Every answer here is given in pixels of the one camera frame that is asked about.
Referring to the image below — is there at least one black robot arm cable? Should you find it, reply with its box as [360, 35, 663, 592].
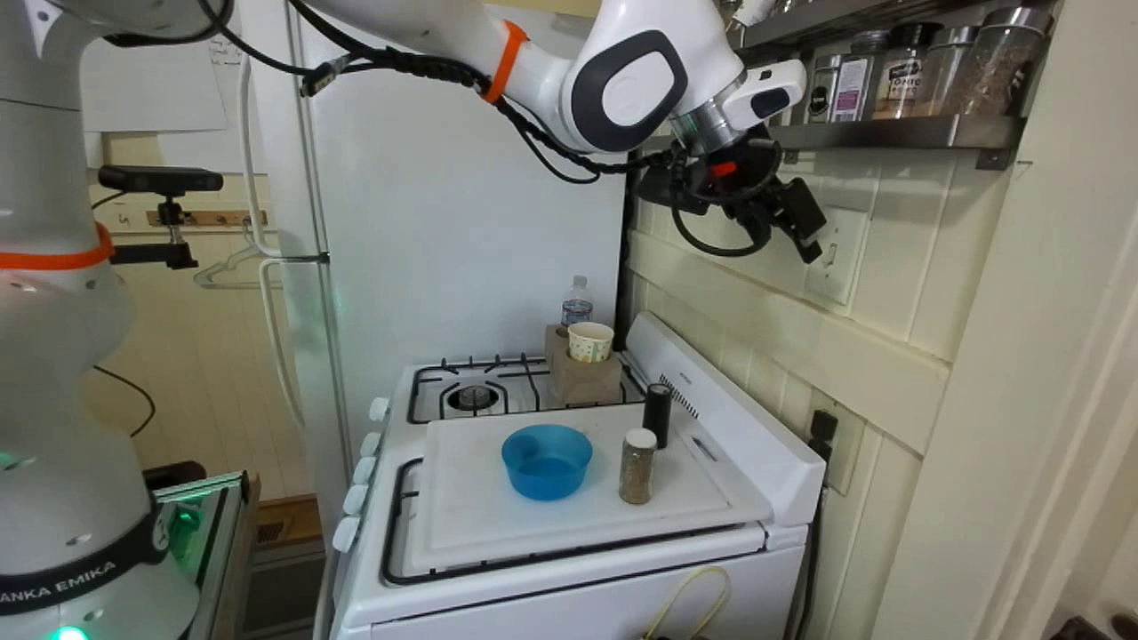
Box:
[195, 0, 762, 260]

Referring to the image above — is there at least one black floor cable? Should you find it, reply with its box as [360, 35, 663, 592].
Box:
[88, 363, 159, 441]

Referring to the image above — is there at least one black burner grate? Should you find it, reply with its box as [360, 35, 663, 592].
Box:
[405, 353, 651, 428]

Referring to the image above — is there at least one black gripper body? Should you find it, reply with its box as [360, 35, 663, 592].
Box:
[702, 132, 788, 225]

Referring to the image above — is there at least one metal robot control box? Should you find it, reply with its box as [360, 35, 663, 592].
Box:
[138, 458, 259, 640]

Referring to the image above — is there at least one white cutting board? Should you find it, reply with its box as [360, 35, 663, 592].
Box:
[418, 401, 775, 573]

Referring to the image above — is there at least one glass jar with dark label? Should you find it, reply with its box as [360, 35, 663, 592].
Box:
[875, 24, 943, 122]

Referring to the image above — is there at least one small brown paper bag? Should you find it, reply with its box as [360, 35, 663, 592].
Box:
[540, 323, 630, 414]

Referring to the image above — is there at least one blue plastic bowl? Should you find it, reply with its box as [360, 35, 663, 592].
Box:
[497, 423, 597, 505]

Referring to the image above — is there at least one black camera on stand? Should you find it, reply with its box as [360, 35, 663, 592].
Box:
[94, 164, 226, 273]

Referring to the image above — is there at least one white paper cup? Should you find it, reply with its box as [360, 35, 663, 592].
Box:
[564, 317, 619, 365]

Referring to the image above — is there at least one black pepper shaker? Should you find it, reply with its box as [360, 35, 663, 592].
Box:
[641, 378, 676, 452]

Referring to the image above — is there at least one white wall switch plate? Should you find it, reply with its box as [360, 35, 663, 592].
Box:
[800, 211, 872, 313]

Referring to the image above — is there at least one spice jar with white lid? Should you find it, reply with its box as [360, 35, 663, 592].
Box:
[616, 423, 660, 510]

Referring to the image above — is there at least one clear water bottle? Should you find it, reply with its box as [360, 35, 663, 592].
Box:
[558, 273, 597, 332]

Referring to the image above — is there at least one white gas stove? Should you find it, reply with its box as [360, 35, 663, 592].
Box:
[314, 308, 827, 640]

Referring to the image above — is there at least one white refrigerator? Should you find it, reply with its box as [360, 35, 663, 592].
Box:
[235, 0, 631, 500]

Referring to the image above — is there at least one metal spice shelf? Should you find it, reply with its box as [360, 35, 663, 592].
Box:
[732, 0, 1058, 170]

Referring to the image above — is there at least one large glass jar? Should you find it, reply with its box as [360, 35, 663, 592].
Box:
[943, 4, 1054, 122]

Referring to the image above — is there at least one black wall plug with cable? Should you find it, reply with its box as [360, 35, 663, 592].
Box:
[788, 407, 842, 640]

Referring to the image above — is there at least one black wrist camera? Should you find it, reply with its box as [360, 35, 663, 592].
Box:
[635, 141, 717, 213]

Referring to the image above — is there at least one spice jar with purple label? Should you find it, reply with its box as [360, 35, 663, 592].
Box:
[827, 48, 875, 126]

